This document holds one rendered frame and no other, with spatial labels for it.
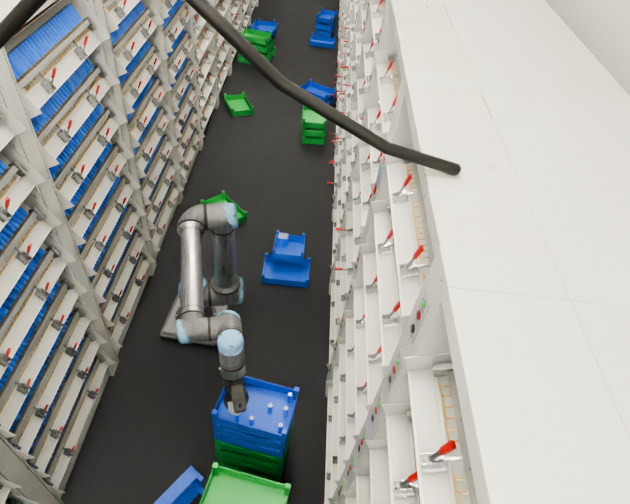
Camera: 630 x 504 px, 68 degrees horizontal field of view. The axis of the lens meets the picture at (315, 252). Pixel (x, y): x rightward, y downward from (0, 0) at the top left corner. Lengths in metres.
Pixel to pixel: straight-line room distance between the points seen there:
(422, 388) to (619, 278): 0.39
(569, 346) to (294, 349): 2.09
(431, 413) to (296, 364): 1.81
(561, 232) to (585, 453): 0.43
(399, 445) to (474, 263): 0.46
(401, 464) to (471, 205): 0.55
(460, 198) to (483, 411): 0.44
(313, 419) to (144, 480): 0.83
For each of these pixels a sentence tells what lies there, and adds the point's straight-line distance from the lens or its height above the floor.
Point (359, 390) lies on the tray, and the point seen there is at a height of 0.92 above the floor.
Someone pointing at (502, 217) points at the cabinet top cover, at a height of 1.76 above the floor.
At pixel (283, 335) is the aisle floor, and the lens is 2.77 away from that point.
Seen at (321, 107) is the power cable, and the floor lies 1.88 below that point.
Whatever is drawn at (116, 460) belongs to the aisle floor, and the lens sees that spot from 2.53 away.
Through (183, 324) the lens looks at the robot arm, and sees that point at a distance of 1.77.
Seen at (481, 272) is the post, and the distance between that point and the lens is 0.81.
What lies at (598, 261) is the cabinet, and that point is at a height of 1.76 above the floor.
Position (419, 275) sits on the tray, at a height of 1.52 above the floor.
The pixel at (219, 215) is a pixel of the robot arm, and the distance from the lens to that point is 2.08.
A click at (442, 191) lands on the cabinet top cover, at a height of 1.76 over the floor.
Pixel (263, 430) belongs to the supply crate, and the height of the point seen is 0.53.
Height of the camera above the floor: 2.30
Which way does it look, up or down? 46 degrees down
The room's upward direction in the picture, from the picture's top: 9 degrees clockwise
